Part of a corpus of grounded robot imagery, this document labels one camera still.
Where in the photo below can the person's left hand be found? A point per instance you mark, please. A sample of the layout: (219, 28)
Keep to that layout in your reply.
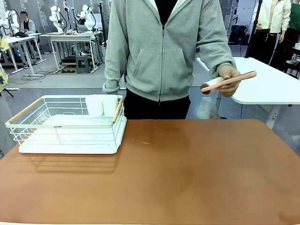
(230, 90)

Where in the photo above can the person's right forearm grey sleeve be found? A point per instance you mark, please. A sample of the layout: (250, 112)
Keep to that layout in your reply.
(112, 70)

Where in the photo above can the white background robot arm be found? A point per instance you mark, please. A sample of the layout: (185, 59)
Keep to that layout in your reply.
(10, 20)
(56, 18)
(88, 20)

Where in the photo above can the person's left forearm grey sleeve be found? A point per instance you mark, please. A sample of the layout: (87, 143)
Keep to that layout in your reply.
(221, 56)

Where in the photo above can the clear plastic bag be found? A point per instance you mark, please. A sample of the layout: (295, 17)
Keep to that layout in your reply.
(206, 109)

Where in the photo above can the large white side table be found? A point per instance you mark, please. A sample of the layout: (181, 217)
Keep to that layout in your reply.
(262, 84)

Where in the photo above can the black tripod pole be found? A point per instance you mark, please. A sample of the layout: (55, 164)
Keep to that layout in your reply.
(254, 28)

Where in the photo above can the person in grey hoodie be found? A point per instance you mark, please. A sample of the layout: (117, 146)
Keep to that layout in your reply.
(161, 47)

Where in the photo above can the person in white jacket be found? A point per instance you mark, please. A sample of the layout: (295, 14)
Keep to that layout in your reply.
(273, 16)

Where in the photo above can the person in green top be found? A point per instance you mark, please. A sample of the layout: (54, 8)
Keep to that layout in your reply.
(294, 21)

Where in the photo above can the white utensil holder cup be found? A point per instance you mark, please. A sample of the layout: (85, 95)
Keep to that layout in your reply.
(109, 106)
(94, 105)

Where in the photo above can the grey plastic stool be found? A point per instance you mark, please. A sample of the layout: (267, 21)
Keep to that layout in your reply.
(82, 63)

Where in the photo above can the white desk with robot arms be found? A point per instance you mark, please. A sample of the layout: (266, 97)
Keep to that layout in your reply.
(70, 36)

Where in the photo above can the seated person in grey jacket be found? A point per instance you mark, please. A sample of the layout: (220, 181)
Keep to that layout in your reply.
(27, 24)

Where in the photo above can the white desk with dark bag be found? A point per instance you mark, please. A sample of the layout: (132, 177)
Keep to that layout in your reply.
(16, 38)

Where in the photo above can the yellow patterned cloth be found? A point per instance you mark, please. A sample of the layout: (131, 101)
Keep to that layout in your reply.
(2, 75)

